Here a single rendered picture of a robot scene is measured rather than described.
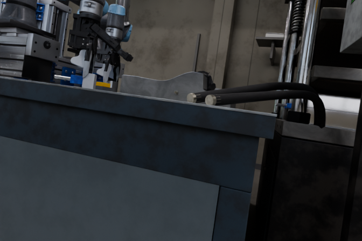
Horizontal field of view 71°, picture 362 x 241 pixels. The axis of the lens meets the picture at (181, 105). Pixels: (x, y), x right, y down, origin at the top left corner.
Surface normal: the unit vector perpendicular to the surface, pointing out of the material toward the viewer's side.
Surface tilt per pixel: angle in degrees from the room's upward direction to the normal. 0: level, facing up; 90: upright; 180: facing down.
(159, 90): 90
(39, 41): 90
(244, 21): 90
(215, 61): 90
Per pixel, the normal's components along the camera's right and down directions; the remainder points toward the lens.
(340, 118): -0.28, -0.04
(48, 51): 0.92, 0.13
